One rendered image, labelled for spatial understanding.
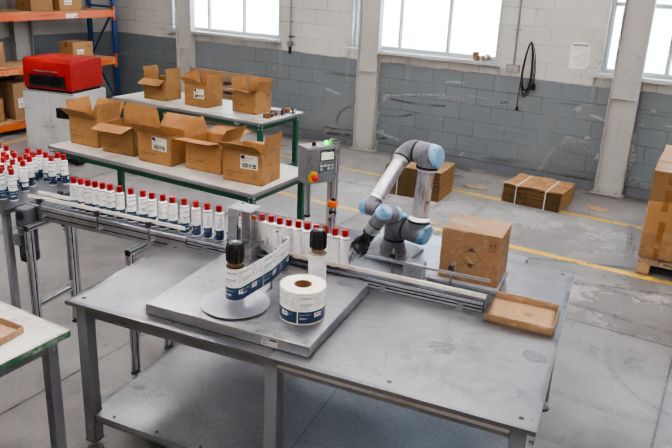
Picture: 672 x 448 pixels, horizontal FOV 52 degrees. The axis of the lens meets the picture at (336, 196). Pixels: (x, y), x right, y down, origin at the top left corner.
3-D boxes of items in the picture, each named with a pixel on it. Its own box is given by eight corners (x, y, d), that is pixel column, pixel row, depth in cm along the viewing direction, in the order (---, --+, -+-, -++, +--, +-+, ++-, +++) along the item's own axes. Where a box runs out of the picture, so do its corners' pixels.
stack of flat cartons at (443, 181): (382, 192, 760) (384, 164, 750) (400, 180, 806) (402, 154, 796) (438, 202, 734) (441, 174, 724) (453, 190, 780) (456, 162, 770)
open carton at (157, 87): (136, 99, 804) (134, 67, 792) (165, 93, 847) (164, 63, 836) (160, 103, 788) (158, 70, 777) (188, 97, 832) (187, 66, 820)
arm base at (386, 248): (373, 252, 375) (374, 236, 372) (388, 245, 386) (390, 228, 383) (396, 261, 367) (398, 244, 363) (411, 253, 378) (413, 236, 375)
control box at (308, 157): (297, 180, 350) (298, 143, 344) (325, 176, 359) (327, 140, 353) (307, 185, 342) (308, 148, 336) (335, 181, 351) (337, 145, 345)
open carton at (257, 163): (212, 182, 508) (211, 133, 497) (249, 166, 552) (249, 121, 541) (257, 191, 493) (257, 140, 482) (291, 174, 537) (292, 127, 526)
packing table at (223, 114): (115, 160, 836) (111, 96, 812) (162, 148, 902) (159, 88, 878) (260, 195, 733) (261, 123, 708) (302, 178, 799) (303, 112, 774)
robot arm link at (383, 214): (397, 212, 330) (387, 214, 323) (385, 229, 335) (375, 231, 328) (386, 202, 333) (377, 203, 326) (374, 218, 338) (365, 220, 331)
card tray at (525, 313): (484, 320, 311) (485, 313, 310) (495, 297, 334) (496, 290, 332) (552, 336, 300) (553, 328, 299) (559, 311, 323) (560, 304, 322)
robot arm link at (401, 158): (400, 131, 360) (354, 204, 343) (418, 135, 354) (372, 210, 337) (406, 145, 369) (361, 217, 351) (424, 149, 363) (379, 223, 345)
